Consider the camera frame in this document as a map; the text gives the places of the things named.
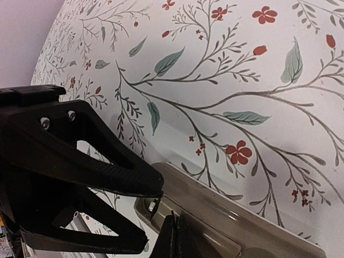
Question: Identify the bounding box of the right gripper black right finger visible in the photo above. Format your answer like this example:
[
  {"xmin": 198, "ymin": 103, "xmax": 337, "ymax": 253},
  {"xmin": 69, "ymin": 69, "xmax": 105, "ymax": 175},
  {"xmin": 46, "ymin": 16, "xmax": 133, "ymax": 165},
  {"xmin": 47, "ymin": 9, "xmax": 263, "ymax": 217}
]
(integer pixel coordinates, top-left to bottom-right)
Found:
[{"xmin": 177, "ymin": 216, "xmax": 206, "ymax": 258}]

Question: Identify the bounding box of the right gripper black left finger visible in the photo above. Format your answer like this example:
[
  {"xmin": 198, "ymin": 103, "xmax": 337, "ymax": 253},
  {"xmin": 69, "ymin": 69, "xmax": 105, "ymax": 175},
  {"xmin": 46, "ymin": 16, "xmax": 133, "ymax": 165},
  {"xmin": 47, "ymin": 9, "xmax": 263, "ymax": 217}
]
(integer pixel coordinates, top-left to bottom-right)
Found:
[{"xmin": 152, "ymin": 213, "xmax": 177, "ymax": 258}]

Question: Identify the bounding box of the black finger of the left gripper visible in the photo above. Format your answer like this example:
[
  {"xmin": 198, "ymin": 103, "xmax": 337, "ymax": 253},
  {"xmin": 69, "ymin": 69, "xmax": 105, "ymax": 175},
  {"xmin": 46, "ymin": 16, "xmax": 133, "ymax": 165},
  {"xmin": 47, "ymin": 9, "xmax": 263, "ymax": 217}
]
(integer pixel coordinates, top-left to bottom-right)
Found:
[{"xmin": 0, "ymin": 171, "xmax": 150, "ymax": 255}]

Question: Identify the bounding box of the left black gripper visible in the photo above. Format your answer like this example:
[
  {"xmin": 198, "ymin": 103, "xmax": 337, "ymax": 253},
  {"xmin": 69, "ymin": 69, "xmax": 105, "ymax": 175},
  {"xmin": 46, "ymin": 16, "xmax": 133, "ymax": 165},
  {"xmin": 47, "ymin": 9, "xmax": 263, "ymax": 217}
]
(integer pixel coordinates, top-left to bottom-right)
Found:
[{"xmin": 0, "ymin": 84, "xmax": 165, "ymax": 258}]

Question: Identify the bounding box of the white remote control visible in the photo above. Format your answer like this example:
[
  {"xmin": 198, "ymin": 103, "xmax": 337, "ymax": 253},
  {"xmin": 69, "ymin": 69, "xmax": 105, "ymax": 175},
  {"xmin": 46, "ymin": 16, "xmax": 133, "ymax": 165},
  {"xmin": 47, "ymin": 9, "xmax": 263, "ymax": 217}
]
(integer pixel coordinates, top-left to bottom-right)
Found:
[{"xmin": 134, "ymin": 162, "xmax": 326, "ymax": 257}]

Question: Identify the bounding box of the floral patterned table mat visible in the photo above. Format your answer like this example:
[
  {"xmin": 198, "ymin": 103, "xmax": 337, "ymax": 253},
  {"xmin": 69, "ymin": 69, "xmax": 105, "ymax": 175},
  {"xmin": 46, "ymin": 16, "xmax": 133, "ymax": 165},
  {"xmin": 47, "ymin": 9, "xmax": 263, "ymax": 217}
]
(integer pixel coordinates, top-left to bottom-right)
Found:
[{"xmin": 31, "ymin": 1, "xmax": 343, "ymax": 257}]

